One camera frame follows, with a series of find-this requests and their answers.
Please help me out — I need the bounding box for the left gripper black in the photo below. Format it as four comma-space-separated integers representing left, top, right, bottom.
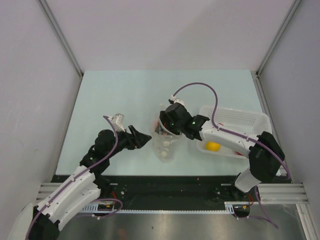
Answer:
105, 125, 151, 159

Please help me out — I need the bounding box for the clear polka dot zip bag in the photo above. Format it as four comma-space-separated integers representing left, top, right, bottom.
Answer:
149, 103, 186, 163

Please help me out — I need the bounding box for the yellow fake fruit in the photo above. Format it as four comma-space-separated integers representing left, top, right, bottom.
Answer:
205, 141, 221, 152

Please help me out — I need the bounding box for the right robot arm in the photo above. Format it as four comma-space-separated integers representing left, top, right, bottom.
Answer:
158, 102, 285, 201

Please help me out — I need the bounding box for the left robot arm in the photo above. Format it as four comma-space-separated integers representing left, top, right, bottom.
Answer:
25, 125, 152, 240

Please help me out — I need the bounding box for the white perforated plastic basket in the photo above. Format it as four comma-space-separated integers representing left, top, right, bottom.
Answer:
196, 107, 272, 159

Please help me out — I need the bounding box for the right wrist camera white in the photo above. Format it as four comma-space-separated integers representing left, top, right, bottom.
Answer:
168, 95, 185, 106

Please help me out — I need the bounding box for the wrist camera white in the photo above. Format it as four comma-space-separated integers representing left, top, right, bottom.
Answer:
108, 113, 126, 132
168, 95, 185, 106

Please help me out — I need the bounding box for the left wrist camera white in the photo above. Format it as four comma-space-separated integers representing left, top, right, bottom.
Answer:
108, 113, 126, 132

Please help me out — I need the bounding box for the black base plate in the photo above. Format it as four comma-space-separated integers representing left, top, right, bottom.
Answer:
94, 175, 260, 211

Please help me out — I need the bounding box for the right aluminium side rail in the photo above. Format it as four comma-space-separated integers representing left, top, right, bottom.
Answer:
251, 71, 288, 176

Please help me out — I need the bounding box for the white slotted cable duct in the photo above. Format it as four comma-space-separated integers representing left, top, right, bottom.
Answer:
82, 201, 251, 215

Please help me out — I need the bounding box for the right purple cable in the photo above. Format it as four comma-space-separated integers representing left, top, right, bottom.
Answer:
172, 82, 292, 230

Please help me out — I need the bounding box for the purple cable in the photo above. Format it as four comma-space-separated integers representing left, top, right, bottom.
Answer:
24, 115, 120, 238
172, 82, 292, 230

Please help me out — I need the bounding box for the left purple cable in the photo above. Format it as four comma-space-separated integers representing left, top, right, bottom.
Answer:
24, 115, 120, 238

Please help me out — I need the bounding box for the right aluminium frame post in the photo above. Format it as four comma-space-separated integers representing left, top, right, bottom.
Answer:
255, 0, 304, 78

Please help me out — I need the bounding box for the aluminium frame post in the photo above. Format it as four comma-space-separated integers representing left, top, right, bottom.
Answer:
37, 0, 84, 79
255, 0, 304, 78

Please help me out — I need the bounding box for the left aluminium frame post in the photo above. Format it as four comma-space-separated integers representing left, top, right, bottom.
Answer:
37, 0, 84, 79

